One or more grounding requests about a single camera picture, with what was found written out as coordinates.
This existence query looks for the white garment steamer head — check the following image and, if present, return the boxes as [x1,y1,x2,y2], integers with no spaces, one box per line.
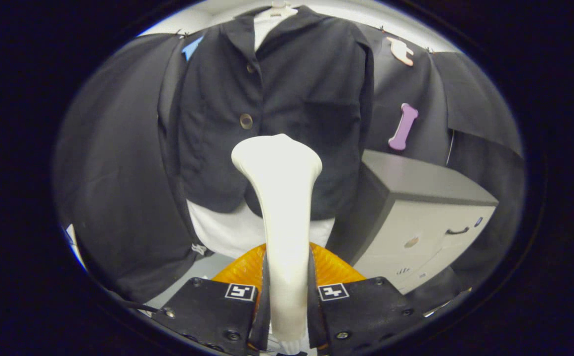
[231,133,323,342]

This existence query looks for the black suit jacket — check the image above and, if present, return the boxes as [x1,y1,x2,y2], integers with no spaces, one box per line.
[157,5,375,221]

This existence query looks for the grey cabinet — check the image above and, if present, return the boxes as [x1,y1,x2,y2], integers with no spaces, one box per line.
[326,150,499,296]

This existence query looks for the white clothes hanger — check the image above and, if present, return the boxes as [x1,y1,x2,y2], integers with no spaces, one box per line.
[257,0,298,23]

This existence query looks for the white shirt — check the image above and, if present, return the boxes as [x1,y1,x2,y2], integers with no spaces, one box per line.
[186,10,336,260]

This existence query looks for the black backdrop cloth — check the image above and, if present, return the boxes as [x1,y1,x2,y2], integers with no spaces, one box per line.
[53,22,525,305]

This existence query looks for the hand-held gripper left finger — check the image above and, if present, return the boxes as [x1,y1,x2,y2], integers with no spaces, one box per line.
[151,242,271,356]

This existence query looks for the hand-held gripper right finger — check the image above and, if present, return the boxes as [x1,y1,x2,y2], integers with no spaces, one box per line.
[308,242,426,356]

